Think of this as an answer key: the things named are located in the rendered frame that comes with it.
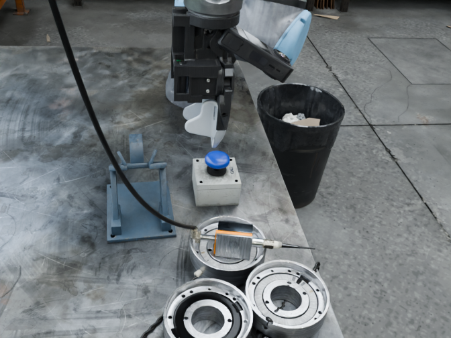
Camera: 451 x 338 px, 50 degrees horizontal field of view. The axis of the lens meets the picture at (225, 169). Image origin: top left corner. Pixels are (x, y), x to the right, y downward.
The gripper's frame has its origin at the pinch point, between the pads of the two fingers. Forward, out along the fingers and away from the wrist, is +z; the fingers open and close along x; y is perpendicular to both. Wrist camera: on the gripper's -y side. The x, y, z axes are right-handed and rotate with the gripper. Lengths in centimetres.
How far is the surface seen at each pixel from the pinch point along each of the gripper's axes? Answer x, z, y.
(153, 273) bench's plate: 16.6, 10.6, 10.6
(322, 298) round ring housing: 25.0, 7.7, -10.3
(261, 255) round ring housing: 18.3, 6.5, -3.7
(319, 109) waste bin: -103, 56, -59
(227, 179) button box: 2.4, 6.2, -1.5
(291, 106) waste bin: -109, 58, -49
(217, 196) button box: 3.5, 8.6, 0.1
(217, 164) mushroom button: 1.9, 3.5, 0.2
